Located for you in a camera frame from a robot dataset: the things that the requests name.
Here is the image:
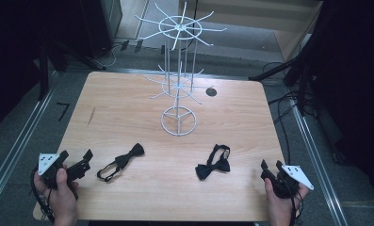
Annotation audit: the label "dark grey cabinet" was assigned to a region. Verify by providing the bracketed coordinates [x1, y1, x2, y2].
[80, 0, 123, 59]

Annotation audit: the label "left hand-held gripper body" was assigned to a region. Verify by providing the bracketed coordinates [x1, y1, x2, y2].
[37, 153, 92, 189]

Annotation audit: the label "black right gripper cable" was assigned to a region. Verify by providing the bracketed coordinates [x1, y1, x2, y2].
[288, 186, 305, 226]

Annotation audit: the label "black floor cables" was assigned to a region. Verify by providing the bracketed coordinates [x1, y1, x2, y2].
[262, 60, 306, 166]

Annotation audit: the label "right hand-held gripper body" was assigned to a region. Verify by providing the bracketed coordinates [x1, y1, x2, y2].
[261, 165, 315, 200]

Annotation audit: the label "person's right hand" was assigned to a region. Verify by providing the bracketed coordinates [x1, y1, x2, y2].
[264, 178, 310, 226]

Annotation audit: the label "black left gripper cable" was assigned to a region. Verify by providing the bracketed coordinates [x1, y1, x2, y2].
[29, 166, 56, 223]

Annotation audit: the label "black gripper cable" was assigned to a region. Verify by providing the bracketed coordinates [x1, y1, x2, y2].
[29, 166, 56, 223]
[288, 186, 305, 226]

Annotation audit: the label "white floor cable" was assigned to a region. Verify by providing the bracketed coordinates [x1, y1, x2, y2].
[103, 42, 123, 69]

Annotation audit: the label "black metal stand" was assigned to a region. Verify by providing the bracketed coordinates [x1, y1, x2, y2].
[248, 46, 321, 116]
[38, 39, 107, 102]

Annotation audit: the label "white wire display rack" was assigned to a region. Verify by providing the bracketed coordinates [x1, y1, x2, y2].
[135, 1, 228, 137]

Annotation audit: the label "person's left hand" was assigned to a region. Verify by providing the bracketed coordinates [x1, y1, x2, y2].
[33, 168, 79, 226]

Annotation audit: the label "black bow tie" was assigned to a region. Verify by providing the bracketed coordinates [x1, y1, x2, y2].
[194, 144, 232, 182]
[96, 142, 146, 183]

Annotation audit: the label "metal floor rail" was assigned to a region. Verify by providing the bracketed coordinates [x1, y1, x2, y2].
[0, 71, 59, 210]
[291, 105, 350, 226]

